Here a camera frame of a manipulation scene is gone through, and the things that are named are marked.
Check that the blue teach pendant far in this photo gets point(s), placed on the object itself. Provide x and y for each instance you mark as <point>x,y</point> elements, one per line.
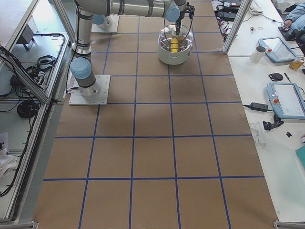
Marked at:
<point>277,49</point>

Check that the person hand at desk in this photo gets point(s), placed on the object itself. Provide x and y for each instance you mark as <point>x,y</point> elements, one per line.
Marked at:
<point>288,22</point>

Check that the glass pot lid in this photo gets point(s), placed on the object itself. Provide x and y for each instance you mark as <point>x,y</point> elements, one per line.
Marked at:
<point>185,38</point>

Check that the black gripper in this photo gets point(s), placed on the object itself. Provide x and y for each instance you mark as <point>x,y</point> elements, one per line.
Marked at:
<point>181,15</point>

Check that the pale green cooking pot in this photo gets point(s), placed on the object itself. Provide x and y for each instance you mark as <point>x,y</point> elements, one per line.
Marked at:
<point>170,58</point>

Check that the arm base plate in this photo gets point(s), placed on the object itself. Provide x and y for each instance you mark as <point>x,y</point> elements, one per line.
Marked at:
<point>105,24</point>
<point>93,95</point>

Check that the white mug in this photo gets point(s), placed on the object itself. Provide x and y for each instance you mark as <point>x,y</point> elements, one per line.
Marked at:
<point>258,53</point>

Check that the blue teach pendant near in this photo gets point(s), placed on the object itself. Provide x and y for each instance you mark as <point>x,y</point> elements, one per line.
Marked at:
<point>286,100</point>

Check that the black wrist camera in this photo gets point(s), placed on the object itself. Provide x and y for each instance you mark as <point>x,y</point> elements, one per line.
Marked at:
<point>190,9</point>

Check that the blue teach pendant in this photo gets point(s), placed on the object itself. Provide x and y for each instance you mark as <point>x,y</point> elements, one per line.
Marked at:
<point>286,100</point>
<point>277,49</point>

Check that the black power adapter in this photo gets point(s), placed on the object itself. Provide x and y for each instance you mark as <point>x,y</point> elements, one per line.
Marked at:
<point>259,107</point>

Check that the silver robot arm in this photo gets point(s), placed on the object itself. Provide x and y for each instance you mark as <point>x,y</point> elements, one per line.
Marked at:
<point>104,14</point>

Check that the yellow corn cob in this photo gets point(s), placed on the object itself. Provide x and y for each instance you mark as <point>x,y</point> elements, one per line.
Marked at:
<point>174,44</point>

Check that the white crumpled cloth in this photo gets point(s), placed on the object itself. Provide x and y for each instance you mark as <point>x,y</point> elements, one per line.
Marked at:
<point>7,161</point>

